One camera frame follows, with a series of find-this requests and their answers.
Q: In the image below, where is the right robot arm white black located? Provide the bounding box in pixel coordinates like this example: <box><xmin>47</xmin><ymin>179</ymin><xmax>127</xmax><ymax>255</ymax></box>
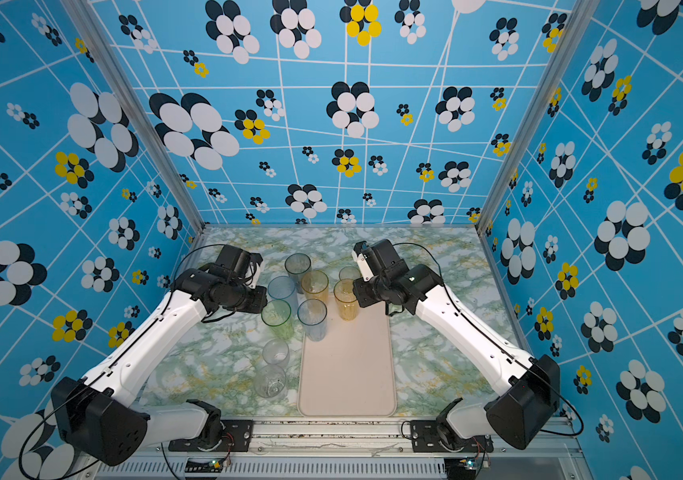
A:
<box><xmin>351</xmin><ymin>240</ymin><xmax>561</xmax><ymax>451</ymax></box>

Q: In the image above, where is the aluminium front rail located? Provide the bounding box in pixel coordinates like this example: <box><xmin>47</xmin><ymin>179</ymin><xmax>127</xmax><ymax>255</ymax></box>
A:
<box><xmin>74</xmin><ymin>417</ymin><xmax>593</xmax><ymax>479</ymax></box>

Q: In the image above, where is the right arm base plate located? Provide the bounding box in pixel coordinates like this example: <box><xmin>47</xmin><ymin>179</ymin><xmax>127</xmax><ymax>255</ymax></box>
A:
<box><xmin>405</xmin><ymin>420</ymin><xmax>495</xmax><ymax>455</ymax></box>

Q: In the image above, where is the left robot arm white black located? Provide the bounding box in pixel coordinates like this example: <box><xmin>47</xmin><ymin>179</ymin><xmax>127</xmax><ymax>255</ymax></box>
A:
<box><xmin>52</xmin><ymin>245</ymin><xmax>268</xmax><ymax>466</ymax></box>

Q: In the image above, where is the right green circuit board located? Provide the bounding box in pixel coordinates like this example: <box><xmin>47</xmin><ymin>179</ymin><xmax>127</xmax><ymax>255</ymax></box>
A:
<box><xmin>443</xmin><ymin>458</ymin><xmax>483</xmax><ymax>479</ymax></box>

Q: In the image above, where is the large clear glass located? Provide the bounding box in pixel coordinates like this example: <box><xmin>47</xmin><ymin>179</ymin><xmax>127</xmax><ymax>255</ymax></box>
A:
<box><xmin>254</xmin><ymin>365</ymin><xmax>287</xmax><ymax>399</ymax></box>

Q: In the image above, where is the blue clear faceted glass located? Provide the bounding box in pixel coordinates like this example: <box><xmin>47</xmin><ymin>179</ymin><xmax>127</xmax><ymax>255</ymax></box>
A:
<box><xmin>298</xmin><ymin>298</ymin><xmax>328</xmax><ymax>342</ymax></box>

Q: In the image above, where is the small clear glass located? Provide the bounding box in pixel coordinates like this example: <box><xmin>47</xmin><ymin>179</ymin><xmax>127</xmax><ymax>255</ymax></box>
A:
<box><xmin>263</xmin><ymin>338</ymin><xmax>291</xmax><ymax>370</ymax></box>

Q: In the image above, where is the small yellow glass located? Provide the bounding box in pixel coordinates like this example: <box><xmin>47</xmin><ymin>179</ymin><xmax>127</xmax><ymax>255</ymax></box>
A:
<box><xmin>339</xmin><ymin>265</ymin><xmax>361</xmax><ymax>281</ymax></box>

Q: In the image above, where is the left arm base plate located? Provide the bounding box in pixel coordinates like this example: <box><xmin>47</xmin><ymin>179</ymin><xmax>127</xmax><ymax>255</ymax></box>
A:
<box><xmin>169</xmin><ymin>419</ymin><xmax>255</xmax><ymax>453</ymax></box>

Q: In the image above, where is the blue frosted tall glass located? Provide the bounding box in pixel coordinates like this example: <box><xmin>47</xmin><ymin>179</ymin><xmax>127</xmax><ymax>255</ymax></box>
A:
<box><xmin>268</xmin><ymin>276</ymin><xmax>299</xmax><ymax>315</ymax></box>

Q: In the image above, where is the green clear glass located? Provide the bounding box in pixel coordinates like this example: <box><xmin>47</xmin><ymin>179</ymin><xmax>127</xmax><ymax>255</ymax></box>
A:
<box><xmin>261</xmin><ymin>300</ymin><xmax>295</xmax><ymax>341</ymax></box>

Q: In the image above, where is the beige plastic tray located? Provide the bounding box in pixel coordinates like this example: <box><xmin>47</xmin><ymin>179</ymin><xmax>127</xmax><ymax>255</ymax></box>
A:
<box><xmin>298</xmin><ymin>300</ymin><xmax>397</xmax><ymax>418</ymax></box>

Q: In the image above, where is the green circuit board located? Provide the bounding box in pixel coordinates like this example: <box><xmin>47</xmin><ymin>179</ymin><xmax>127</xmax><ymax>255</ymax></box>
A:
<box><xmin>185</xmin><ymin>458</ymin><xmax>228</xmax><ymax>475</ymax></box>
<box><xmin>443</xmin><ymin>458</ymin><xmax>483</xmax><ymax>479</ymax></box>

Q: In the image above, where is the grey smoky tall glass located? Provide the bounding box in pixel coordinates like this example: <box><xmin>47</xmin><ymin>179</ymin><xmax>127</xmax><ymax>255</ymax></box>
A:
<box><xmin>284</xmin><ymin>253</ymin><xmax>312</xmax><ymax>292</ymax></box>

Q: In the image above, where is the amber tall glass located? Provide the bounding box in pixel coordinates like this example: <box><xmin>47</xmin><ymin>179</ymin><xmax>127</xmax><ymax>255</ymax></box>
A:
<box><xmin>334</xmin><ymin>279</ymin><xmax>359</xmax><ymax>321</ymax></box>
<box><xmin>301</xmin><ymin>270</ymin><xmax>330</xmax><ymax>303</ymax></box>

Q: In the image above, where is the left green circuit board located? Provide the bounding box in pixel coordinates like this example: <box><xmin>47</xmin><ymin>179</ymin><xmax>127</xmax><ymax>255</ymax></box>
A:
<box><xmin>185</xmin><ymin>458</ymin><xmax>228</xmax><ymax>475</ymax></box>

